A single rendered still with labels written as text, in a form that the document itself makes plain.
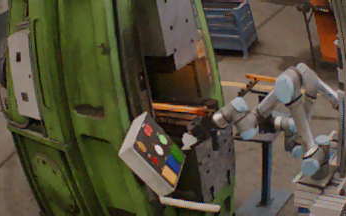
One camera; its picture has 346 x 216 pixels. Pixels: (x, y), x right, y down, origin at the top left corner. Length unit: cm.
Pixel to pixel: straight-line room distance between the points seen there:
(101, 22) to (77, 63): 40
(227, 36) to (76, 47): 405
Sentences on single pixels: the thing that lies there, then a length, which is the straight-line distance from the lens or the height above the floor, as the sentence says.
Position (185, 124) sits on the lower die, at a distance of 302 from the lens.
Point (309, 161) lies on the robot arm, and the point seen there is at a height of 103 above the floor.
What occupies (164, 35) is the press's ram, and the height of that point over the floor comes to 148.
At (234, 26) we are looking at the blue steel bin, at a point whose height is 44.
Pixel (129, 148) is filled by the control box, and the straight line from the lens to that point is 241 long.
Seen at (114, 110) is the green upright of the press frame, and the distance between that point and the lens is 281.
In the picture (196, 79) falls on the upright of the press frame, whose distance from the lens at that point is 332.
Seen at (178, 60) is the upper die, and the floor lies 131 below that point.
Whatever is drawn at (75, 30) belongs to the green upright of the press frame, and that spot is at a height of 163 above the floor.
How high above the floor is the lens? 225
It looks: 23 degrees down
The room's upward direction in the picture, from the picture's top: 11 degrees counter-clockwise
